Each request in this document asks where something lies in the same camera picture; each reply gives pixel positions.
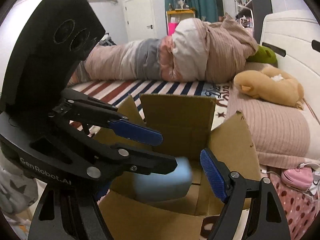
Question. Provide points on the yellow cabinet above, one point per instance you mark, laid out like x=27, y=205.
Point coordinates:
x=176, y=16

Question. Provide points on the green plush toy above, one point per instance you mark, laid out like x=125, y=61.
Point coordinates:
x=263, y=55

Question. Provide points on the white headboard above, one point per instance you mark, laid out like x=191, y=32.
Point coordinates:
x=295, y=33

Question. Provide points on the rolled pink grey duvet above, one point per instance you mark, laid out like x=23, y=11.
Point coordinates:
x=196, y=51

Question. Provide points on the light blue square case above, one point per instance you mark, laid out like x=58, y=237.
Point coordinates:
x=162, y=187

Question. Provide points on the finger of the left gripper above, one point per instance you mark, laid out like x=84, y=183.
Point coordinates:
x=140, y=159
x=131, y=131

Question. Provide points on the pink bag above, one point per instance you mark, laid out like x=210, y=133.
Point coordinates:
x=171, y=28

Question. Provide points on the cardboard box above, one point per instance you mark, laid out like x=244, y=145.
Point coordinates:
x=179, y=205

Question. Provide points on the glass display case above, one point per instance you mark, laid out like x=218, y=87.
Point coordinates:
x=181, y=4

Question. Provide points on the pink ribbed pillow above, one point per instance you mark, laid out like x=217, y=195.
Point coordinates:
x=284, y=137

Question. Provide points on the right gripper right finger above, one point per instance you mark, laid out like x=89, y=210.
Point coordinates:
x=266, y=218

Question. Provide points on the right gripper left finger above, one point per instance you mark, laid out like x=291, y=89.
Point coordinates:
x=62, y=215

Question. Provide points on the tan plush toy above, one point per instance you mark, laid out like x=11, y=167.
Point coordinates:
x=272, y=85

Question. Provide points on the striped plush blanket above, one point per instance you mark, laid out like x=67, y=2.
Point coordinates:
x=114, y=92

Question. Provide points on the bookshelf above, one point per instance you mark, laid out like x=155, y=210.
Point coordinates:
x=244, y=13

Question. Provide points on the white door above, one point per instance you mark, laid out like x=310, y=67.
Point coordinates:
x=139, y=19

